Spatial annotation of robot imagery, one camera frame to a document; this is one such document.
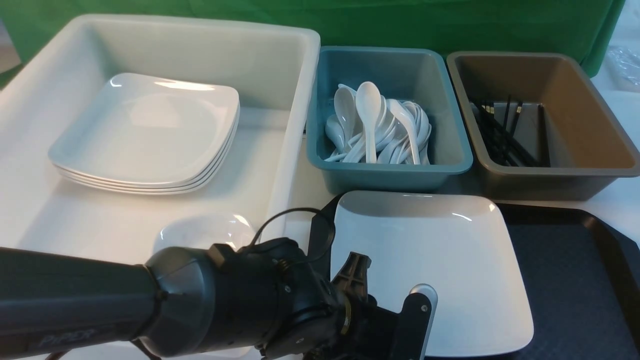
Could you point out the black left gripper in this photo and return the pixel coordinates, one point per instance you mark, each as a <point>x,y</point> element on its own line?
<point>271,298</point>

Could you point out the large white square plate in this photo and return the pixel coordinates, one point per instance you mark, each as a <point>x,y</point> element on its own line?
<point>457,244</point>

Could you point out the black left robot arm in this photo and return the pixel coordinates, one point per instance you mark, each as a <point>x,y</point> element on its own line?
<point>185,301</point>

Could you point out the white spoon right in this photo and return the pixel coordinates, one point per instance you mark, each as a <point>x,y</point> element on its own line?
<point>408,122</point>

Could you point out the black chopsticks in bin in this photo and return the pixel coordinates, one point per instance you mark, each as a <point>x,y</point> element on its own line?
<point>498,125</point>

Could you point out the white bowl in tub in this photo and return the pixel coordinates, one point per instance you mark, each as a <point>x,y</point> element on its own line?
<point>203,230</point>

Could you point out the black serving tray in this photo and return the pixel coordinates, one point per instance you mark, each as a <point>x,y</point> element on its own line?
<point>581,279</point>

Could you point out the white spoon left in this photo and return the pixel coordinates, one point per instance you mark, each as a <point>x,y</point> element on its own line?
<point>344,108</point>

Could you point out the white spoon upright centre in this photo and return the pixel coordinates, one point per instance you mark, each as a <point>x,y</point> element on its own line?
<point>369,106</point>

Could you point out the teal plastic bin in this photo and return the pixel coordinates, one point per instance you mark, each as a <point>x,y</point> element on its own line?
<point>406,74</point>

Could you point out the brown plastic bin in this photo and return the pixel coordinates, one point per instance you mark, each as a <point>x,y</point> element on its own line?
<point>589,149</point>

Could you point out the large white plastic tub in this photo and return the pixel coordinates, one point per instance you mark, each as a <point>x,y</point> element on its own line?
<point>272,67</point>

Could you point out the stack of white square plates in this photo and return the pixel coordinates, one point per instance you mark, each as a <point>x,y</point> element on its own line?
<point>149,135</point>

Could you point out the green cloth backdrop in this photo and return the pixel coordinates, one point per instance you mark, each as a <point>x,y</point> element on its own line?
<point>579,29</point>

